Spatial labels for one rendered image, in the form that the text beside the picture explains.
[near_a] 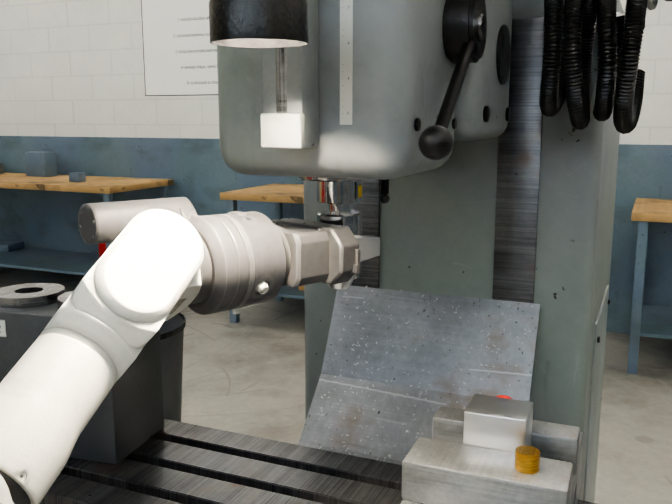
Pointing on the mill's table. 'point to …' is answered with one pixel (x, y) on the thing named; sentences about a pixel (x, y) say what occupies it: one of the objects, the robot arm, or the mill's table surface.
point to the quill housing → (348, 94)
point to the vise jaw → (479, 476)
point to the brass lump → (527, 459)
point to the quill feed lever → (471, 24)
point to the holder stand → (96, 431)
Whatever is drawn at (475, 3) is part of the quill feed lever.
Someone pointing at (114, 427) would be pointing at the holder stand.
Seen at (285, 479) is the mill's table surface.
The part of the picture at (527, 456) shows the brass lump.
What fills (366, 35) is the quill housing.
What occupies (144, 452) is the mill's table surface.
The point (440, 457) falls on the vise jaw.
